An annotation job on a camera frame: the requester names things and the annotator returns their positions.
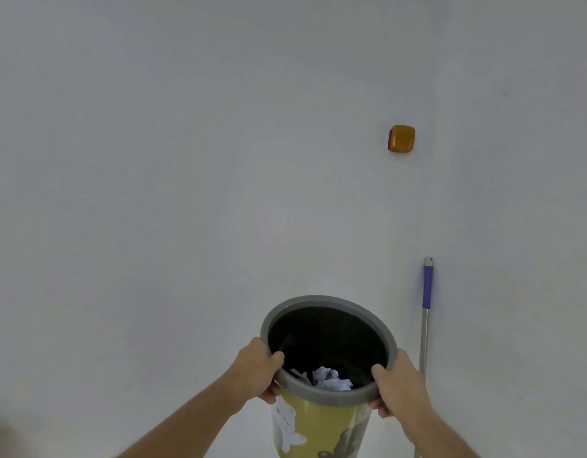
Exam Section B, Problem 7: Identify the person's left hand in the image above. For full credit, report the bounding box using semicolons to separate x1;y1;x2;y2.
225;337;286;405

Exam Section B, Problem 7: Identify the person's right hand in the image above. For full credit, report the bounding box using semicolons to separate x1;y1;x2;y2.
368;348;433;420

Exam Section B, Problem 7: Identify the yellow trash bin grey rim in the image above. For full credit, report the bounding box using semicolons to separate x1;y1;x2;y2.
260;295;398;458

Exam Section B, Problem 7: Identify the person's right forearm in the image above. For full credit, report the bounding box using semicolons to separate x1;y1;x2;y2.
397;398;480;458

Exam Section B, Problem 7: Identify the person's left forearm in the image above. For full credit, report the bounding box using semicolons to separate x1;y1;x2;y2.
116;374;249;458

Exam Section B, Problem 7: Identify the crumpled white paper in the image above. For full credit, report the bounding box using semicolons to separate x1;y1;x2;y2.
291;366;354;392

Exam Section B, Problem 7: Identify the mop handle purple grip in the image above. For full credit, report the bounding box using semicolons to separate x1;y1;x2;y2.
414;256;435;458

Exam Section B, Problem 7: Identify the orange square wall hook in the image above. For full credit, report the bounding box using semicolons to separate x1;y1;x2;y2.
387;125;416;153

